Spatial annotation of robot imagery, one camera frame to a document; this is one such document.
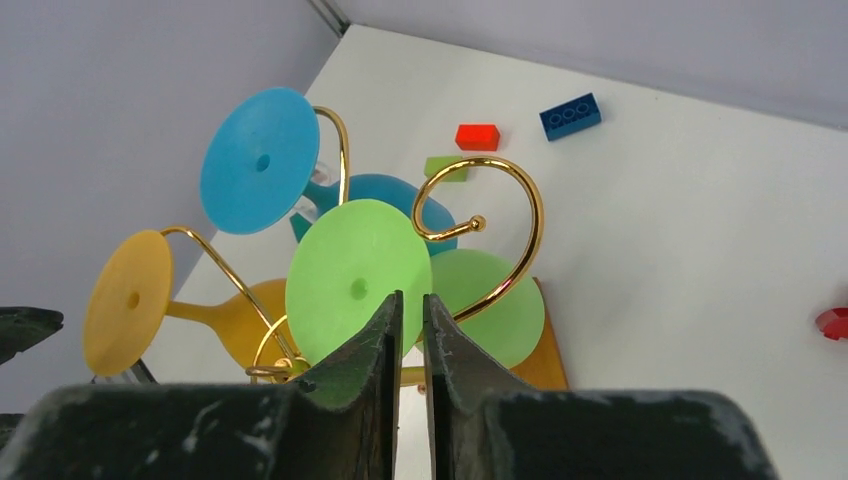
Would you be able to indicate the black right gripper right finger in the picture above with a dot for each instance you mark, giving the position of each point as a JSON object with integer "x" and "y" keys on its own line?
{"x": 486, "y": 423}

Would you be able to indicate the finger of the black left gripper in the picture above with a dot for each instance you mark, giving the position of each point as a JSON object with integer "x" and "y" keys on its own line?
{"x": 24, "y": 327}

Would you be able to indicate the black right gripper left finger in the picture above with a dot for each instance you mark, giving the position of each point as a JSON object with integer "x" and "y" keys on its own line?
{"x": 338, "y": 420}

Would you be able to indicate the gold wire glass rack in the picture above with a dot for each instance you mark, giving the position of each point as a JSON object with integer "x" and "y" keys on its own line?
{"x": 511, "y": 321}

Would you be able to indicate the yellow plastic wine glass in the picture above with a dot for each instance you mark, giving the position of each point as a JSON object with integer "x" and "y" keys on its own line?
{"x": 134, "y": 293}

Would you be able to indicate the green plastic wine glass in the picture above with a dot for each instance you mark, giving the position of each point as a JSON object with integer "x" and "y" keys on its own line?
{"x": 352, "y": 259}

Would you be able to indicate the blue plastic wine glass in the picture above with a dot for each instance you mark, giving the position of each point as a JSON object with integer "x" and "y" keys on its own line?
{"x": 261, "y": 158}

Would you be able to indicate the clear tall wine glass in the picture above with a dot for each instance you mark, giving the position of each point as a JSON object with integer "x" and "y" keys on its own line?
{"x": 321, "y": 193}

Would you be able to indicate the teal toy block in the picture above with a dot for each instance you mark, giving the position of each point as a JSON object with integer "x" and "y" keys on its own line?
{"x": 300, "y": 226}

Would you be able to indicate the light green toy block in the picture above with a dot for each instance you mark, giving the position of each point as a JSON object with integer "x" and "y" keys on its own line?
{"x": 434, "y": 164}

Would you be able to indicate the orange red toy block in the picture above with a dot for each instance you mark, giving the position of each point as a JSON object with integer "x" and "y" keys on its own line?
{"x": 478, "y": 137}

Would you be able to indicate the blue toy brick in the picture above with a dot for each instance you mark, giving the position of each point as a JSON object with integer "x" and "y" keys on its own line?
{"x": 570, "y": 117}

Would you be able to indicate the red toy brick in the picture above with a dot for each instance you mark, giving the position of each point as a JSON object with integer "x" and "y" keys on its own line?
{"x": 833, "y": 323}

